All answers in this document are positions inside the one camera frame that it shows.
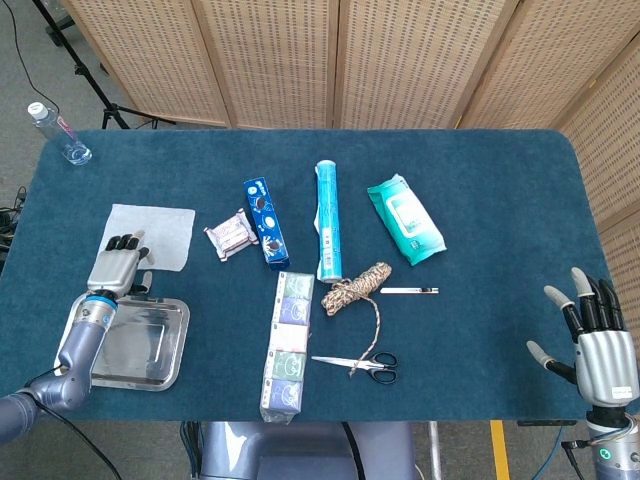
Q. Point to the wooden rattan folding screen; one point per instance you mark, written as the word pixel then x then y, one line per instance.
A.
pixel 280 60

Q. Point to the white cloth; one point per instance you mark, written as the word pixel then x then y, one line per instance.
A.
pixel 165 235

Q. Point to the silver metal tray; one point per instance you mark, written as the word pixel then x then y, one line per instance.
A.
pixel 150 340

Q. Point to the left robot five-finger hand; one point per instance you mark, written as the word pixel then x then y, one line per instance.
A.
pixel 115 272

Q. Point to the pocket tissue multipack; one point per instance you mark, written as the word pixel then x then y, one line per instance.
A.
pixel 290 340

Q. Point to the clear plastic water bottle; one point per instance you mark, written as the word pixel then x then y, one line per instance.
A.
pixel 55 127

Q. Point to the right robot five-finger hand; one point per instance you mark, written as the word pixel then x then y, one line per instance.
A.
pixel 602 355

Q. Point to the silver utility knife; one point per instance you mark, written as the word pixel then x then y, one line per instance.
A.
pixel 407 290

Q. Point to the black tripod stand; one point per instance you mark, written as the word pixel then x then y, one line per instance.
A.
pixel 92 82

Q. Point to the blue cling film roll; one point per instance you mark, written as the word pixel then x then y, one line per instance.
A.
pixel 328 225

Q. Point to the metal table leg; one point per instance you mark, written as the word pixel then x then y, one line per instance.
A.
pixel 435 450

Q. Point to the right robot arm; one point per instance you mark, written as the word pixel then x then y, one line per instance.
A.
pixel 617 445

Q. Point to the green wet wipes pack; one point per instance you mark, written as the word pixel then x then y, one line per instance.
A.
pixel 407 220

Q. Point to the grey robot torso base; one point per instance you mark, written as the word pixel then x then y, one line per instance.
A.
pixel 300 450

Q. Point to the blue cookie box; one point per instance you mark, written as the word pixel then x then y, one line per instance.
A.
pixel 267 225

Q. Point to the teal table cloth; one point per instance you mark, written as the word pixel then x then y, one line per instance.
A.
pixel 475 325

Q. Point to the white red wrapped snack pack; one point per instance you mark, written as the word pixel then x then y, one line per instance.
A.
pixel 231 235

